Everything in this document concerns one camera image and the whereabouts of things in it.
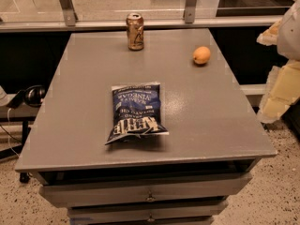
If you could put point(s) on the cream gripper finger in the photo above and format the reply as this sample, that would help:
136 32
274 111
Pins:
281 92
269 36

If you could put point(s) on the orange soda can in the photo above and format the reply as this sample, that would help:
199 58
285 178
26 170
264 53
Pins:
134 22

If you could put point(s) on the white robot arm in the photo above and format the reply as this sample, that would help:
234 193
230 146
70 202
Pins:
289 33

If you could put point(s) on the blue chip bag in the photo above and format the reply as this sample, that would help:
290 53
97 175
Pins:
136 112

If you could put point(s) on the orange fruit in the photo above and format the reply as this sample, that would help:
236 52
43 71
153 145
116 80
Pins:
201 55

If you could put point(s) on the grey drawer cabinet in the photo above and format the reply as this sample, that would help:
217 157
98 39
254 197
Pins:
157 137

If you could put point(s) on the lower grey drawer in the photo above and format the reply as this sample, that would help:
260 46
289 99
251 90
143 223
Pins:
149 214

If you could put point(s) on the grey drawer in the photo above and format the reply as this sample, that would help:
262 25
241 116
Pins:
149 214
146 190

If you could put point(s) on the black headphones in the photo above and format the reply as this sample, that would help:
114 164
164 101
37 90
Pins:
32 96

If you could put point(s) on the upper grey drawer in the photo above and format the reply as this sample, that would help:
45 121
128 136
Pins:
146 190

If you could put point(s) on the right metal bracket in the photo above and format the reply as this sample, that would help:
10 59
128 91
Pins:
189 11

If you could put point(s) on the metal bracket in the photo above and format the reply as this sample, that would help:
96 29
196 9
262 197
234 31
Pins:
69 14
189 11

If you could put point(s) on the left metal bracket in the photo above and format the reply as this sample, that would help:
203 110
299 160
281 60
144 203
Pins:
69 14

